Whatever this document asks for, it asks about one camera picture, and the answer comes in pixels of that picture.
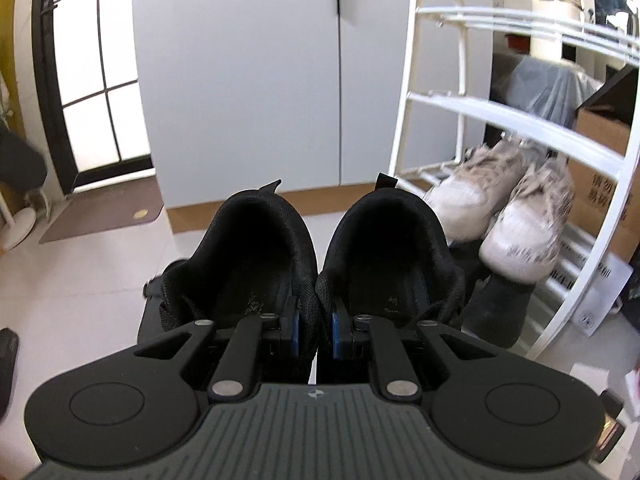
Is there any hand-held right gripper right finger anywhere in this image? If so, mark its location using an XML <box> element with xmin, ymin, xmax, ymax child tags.
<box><xmin>330</xmin><ymin>305</ymin><xmax>498</xmax><ymax>402</ymax></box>

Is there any brown cardboard box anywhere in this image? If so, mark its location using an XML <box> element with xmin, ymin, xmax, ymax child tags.
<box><xmin>567</xmin><ymin>66</ymin><xmax>640</xmax><ymax>263</ymax></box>

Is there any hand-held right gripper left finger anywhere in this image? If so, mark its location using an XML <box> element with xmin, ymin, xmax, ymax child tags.
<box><xmin>132</xmin><ymin>297</ymin><xmax>303</xmax><ymax>403</ymax></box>

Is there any black lace-up sneaker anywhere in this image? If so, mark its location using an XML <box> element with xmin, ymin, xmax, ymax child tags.
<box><xmin>316</xmin><ymin>172</ymin><xmax>467</xmax><ymax>391</ymax></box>
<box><xmin>139</xmin><ymin>180</ymin><xmax>319</xmax><ymax>391</ymax></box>

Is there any black orange object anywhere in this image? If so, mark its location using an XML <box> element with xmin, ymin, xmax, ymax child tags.
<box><xmin>594</xmin><ymin>390</ymin><xmax>627</xmax><ymax>466</ymax></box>

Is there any brown door mat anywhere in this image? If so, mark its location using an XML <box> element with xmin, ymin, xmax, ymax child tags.
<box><xmin>38</xmin><ymin>177</ymin><xmax>167</xmax><ymax>245</ymax></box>

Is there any white shoe rack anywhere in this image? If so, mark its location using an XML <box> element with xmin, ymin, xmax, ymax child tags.
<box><xmin>387</xmin><ymin>0</ymin><xmax>640</xmax><ymax>361</ymax></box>

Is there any white standing fan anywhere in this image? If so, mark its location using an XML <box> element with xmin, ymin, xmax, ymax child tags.
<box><xmin>0</xmin><ymin>192</ymin><xmax>37</xmax><ymax>252</ymax></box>

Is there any cream white appliance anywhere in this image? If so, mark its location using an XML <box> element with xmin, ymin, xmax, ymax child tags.
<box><xmin>529</xmin><ymin>0</ymin><xmax>590</xmax><ymax>61</ymax></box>

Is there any white cabinet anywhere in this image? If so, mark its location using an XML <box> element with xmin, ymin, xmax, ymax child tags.
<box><xmin>125</xmin><ymin>0</ymin><xmax>497</xmax><ymax>235</ymax></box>

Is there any white printed sneaker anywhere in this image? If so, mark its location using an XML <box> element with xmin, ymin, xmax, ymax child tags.
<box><xmin>477</xmin><ymin>157</ymin><xmax>576</xmax><ymax>283</ymax></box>
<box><xmin>422</xmin><ymin>137</ymin><xmax>538</xmax><ymax>243</ymax></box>

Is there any white carton with handle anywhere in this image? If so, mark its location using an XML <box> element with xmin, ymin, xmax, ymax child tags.
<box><xmin>550</xmin><ymin>240</ymin><xmax>632</xmax><ymax>338</ymax></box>

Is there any grey plastic bag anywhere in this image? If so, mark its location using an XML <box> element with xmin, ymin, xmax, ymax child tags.
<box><xmin>504</xmin><ymin>54</ymin><xmax>603</xmax><ymax>133</ymax></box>

